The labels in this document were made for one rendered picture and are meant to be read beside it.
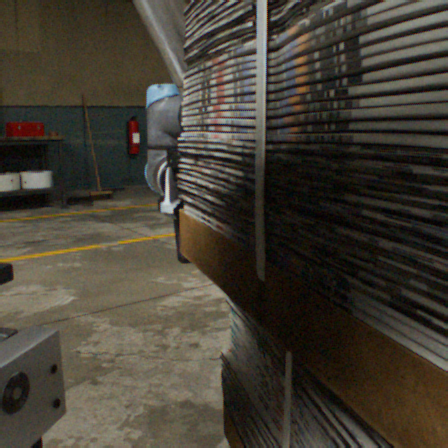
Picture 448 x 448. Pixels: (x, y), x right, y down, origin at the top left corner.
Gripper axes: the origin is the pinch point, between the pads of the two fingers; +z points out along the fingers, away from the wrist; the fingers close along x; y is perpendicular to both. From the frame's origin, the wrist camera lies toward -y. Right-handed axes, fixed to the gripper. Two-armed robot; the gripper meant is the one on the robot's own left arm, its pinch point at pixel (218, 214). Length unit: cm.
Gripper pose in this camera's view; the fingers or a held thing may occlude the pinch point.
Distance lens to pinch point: 57.2
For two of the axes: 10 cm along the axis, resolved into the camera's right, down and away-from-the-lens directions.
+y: 0.0, -9.8, -2.0
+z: 3.1, 1.9, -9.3
